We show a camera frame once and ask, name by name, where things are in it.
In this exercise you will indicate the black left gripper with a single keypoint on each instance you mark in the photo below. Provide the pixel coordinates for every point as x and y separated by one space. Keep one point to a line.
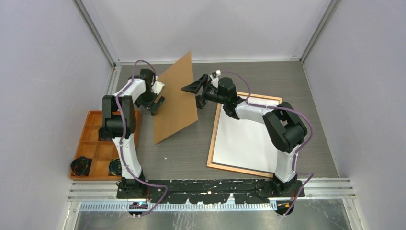
140 102

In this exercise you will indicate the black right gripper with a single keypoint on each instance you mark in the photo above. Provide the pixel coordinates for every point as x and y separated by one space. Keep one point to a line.
195 87

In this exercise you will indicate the brown backing board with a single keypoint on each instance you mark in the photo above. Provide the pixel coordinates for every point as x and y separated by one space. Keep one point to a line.
178 109

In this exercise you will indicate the plant photo print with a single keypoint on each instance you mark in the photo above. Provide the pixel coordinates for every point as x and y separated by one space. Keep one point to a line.
244 139

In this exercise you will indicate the orange wooden picture frame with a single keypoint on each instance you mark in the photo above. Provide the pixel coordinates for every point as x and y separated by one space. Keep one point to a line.
211 143

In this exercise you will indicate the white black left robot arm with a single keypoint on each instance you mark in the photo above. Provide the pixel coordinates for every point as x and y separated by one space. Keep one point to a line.
119 123

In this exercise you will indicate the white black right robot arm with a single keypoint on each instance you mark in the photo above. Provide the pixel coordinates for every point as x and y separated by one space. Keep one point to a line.
284 126

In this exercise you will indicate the black tape roll upper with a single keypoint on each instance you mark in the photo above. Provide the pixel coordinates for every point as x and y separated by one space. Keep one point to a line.
103 135

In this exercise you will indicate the black tape roll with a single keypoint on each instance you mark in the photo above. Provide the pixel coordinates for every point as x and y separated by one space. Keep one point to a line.
81 166
103 135

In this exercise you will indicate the orange compartment tray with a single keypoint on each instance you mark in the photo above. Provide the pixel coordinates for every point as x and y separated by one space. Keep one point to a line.
100 152

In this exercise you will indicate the dark striped tape roll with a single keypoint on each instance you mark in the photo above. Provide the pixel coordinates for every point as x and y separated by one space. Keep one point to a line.
115 168

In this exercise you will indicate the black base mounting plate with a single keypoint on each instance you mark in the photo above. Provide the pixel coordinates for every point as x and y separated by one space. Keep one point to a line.
217 191

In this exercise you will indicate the black tape roll lower left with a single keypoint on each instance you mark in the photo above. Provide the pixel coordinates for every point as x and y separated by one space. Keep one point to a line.
81 166

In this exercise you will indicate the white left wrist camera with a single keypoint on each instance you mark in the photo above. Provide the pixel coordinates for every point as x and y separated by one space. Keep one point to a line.
157 87

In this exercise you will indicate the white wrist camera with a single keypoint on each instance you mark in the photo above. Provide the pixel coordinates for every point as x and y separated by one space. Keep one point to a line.
157 87
215 78

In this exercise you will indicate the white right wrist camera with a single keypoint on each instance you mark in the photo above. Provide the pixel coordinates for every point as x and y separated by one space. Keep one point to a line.
215 78

